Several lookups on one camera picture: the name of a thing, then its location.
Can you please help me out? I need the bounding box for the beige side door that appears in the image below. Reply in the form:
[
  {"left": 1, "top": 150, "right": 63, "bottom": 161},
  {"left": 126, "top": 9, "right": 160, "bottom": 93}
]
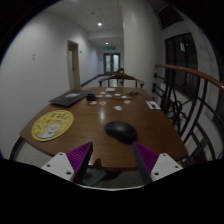
[{"left": 66, "top": 40, "right": 82, "bottom": 90}]

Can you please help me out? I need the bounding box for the black closed laptop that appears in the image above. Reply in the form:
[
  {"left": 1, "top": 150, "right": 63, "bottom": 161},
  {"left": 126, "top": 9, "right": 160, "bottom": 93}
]
[{"left": 48, "top": 89, "right": 96, "bottom": 108}]

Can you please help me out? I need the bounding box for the wooden armchair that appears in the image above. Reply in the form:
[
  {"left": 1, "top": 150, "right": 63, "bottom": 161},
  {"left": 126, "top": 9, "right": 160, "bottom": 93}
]
[{"left": 98, "top": 72, "right": 146, "bottom": 89}]

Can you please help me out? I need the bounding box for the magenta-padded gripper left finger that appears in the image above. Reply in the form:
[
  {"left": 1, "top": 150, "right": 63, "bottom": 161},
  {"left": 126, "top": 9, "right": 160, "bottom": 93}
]
[{"left": 41, "top": 141, "right": 94, "bottom": 184}]

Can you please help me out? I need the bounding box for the glass double door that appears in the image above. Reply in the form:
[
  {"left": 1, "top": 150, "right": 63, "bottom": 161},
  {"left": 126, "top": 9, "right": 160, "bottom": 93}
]
[{"left": 103, "top": 52, "right": 121, "bottom": 75}]

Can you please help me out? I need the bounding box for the round yellow mouse pad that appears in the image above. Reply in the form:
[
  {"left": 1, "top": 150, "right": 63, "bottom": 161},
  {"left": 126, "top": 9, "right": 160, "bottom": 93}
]
[{"left": 31, "top": 109, "right": 75, "bottom": 142}]

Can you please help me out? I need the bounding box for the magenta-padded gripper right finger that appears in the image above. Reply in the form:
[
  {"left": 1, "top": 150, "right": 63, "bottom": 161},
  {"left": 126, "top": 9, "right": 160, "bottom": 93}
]
[{"left": 132, "top": 141, "right": 184, "bottom": 185}]

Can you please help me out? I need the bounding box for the dark framed window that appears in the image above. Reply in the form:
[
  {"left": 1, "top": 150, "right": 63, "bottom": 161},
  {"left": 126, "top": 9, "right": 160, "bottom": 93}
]
[{"left": 164, "top": 32, "right": 202, "bottom": 98}]

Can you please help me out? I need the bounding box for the white card with dark print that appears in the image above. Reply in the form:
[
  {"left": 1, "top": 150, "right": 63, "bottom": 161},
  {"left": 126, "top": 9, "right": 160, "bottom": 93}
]
[{"left": 145, "top": 100, "right": 162, "bottom": 111}]

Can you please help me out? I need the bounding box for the black railing with wooden handrail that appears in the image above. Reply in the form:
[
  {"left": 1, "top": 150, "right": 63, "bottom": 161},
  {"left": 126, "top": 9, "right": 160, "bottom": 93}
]
[{"left": 152, "top": 63, "right": 224, "bottom": 168}]

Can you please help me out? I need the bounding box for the black computer mouse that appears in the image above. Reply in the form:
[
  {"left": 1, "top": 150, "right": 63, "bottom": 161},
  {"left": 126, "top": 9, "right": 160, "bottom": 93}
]
[{"left": 104, "top": 120, "right": 139, "bottom": 145}]

